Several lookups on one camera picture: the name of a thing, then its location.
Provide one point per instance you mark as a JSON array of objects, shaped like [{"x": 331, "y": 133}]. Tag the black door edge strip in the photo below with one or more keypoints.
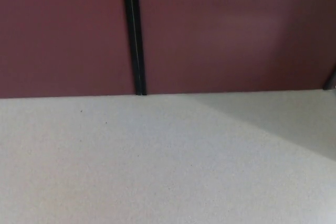
[{"x": 134, "y": 37}]

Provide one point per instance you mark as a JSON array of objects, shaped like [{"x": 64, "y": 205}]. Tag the maroon door with lock plate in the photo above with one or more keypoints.
[{"x": 223, "y": 37}]

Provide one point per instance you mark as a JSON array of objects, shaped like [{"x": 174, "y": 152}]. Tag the plain maroon door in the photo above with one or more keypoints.
[{"x": 60, "y": 37}]

